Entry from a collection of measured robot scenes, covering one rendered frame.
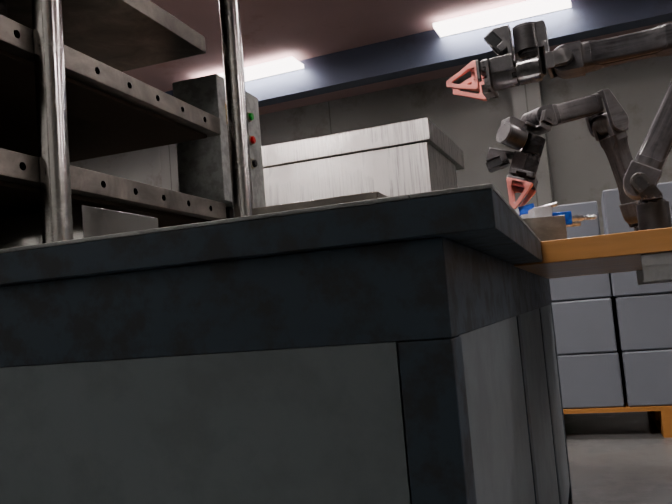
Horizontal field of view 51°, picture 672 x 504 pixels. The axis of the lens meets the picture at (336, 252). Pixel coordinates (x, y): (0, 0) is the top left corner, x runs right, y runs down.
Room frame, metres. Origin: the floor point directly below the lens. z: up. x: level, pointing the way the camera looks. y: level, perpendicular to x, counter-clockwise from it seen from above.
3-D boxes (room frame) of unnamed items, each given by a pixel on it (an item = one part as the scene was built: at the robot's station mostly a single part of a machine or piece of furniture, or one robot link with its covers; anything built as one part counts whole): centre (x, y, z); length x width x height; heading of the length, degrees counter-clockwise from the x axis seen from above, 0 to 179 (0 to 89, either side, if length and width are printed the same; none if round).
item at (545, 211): (1.45, -0.47, 0.86); 0.13 x 0.05 x 0.05; 88
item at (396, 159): (5.39, -0.19, 0.97); 1.50 x 1.20 x 1.93; 69
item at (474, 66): (1.56, -0.33, 1.20); 0.09 x 0.07 x 0.07; 68
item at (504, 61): (1.55, -0.40, 1.25); 0.07 x 0.06 x 0.11; 158
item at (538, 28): (1.51, -0.49, 1.24); 0.12 x 0.09 x 0.12; 68
